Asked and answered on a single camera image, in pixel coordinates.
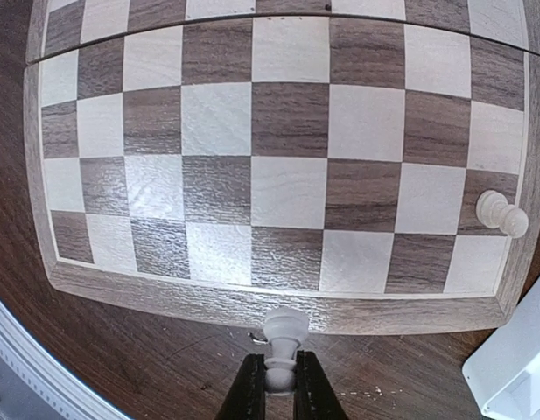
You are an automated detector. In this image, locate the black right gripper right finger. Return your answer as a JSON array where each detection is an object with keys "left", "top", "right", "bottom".
[{"left": 293, "top": 351, "right": 348, "bottom": 420}]

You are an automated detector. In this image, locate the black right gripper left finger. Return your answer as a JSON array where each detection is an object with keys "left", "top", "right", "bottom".
[{"left": 214, "top": 354, "right": 266, "bottom": 420}]

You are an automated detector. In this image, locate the white chess pawn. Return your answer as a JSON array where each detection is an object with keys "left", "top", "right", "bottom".
[
  {"left": 475, "top": 190, "right": 529, "bottom": 239},
  {"left": 263, "top": 306, "right": 309, "bottom": 395}
]

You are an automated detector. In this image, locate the wooden chess board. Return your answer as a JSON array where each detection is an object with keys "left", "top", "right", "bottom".
[{"left": 24, "top": 1, "right": 540, "bottom": 335}]

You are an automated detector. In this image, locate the white plastic tray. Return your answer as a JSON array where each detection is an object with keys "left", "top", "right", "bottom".
[{"left": 462, "top": 277, "right": 540, "bottom": 419}]

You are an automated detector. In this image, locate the front aluminium rail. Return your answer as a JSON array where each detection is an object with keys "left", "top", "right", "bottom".
[{"left": 0, "top": 300, "right": 128, "bottom": 419}]

